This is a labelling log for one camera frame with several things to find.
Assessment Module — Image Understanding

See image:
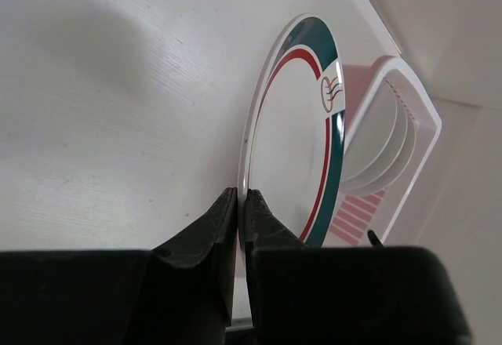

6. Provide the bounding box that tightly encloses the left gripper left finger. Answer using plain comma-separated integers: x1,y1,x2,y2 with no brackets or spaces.
1,188,237,344

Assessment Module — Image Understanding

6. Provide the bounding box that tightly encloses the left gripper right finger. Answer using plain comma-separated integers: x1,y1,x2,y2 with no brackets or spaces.
240,190,474,344

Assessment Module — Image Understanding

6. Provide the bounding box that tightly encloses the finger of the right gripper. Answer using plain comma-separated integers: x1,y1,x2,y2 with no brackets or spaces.
367,230,380,246

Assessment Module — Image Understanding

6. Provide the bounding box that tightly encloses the white plate teal red rim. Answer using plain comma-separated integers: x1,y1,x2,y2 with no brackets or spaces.
238,13,346,247

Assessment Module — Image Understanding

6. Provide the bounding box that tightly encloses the pink white dish rack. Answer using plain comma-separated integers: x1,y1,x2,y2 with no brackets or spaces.
324,56,442,246

